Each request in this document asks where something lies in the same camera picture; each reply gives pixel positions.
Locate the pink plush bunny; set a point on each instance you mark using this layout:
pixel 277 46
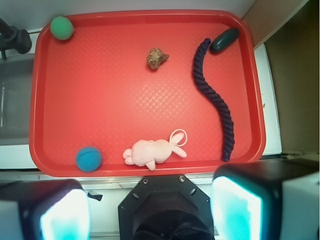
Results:
pixel 149 153

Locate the blue foam ball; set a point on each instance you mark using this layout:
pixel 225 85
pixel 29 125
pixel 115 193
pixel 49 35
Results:
pixel 88 159

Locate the black clamp mount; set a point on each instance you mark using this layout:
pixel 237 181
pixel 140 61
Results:
pixel 12 38

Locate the red plastic tray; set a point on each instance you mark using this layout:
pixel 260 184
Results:
pixel 96 89

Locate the brown rock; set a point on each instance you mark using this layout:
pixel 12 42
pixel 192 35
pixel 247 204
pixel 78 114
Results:
pixel 156 57

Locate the green textured ball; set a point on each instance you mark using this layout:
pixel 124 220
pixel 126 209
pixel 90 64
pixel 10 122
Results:
pixel 61 28

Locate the dark green oval stone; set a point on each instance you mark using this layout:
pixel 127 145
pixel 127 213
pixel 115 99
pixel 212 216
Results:
pixel 224 40

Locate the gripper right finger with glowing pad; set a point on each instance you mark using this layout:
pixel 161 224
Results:
pixel 276 199

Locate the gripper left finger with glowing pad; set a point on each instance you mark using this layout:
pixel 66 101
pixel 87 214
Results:
pixel 44 210

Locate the black octagonal camera mount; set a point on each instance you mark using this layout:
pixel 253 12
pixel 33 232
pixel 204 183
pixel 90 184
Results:
pixel 168 207

